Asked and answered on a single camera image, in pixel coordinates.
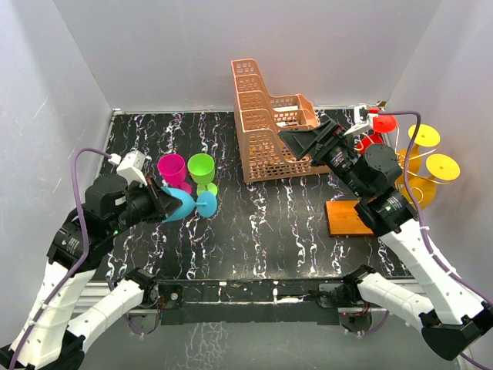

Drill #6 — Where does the black front mounting rail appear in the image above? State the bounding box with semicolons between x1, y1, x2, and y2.
159;277;342;325

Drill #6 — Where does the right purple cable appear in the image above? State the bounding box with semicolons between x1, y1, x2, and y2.
379;110;493;370

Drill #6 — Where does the gold wire wooden glass rack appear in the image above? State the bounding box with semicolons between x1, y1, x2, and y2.
324;123;442;238

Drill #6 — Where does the peach plastic file organizer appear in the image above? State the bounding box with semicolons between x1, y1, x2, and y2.
231;59;330;183

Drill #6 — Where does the red plastic wine glass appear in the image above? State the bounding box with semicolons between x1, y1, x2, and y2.
355;115;397;154

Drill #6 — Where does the green plastic wine glass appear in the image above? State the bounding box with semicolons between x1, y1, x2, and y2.
187;153;218;196

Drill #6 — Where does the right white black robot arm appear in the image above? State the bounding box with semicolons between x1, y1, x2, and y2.
279;119;492;361

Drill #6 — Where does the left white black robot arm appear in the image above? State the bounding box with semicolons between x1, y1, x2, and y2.
1;174;183;369

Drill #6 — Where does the orange yellow wine glass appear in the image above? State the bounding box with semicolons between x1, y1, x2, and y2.
394;123;441;177

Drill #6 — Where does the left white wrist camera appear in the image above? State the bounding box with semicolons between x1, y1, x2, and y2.
108;150;146;186

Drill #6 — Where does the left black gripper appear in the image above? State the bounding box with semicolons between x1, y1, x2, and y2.
109;174;183;234

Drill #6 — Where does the yellow plastic wine glass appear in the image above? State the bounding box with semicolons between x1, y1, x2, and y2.
408;153;461;210

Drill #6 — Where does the blue plastic wine glass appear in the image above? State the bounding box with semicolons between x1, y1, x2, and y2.
161;187;217;223

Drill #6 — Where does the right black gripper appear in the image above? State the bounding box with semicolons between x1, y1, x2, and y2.
278;119;367;198

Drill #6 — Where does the magenta plastic wine glass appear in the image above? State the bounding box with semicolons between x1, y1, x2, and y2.
157;153;192;194

